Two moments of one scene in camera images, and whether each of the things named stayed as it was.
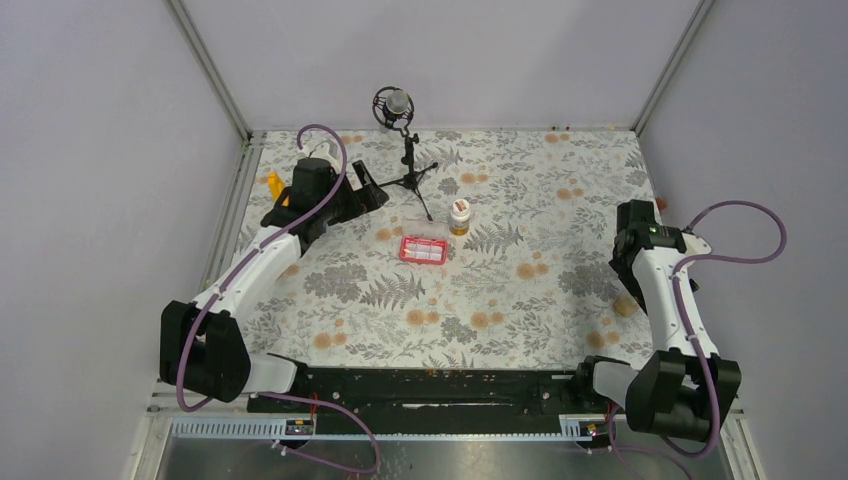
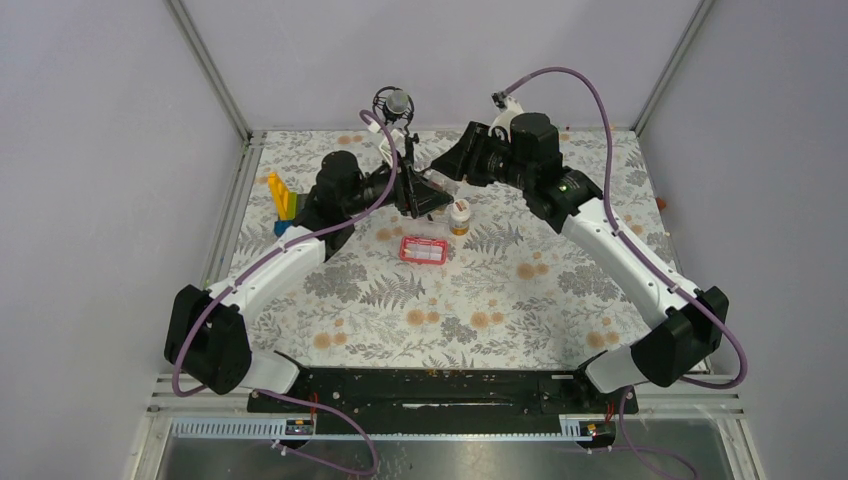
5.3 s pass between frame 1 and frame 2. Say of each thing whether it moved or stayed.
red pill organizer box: stayed
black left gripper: moved
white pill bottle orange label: stayed
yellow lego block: stayed
